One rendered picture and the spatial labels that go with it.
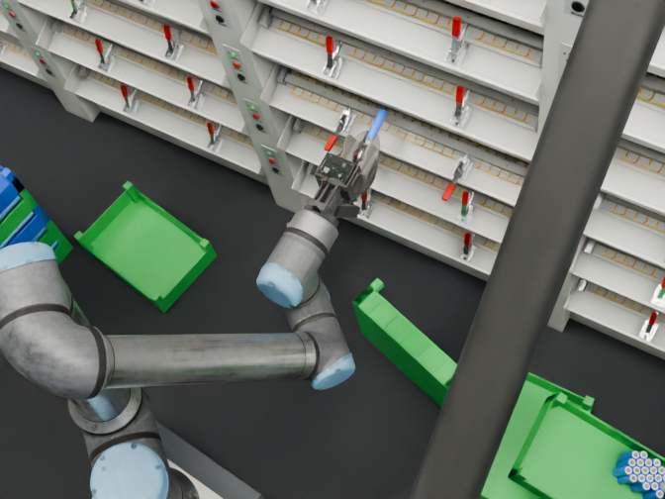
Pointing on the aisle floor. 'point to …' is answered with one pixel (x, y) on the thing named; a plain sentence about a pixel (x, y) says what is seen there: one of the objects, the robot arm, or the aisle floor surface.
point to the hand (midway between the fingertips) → (369, 140)
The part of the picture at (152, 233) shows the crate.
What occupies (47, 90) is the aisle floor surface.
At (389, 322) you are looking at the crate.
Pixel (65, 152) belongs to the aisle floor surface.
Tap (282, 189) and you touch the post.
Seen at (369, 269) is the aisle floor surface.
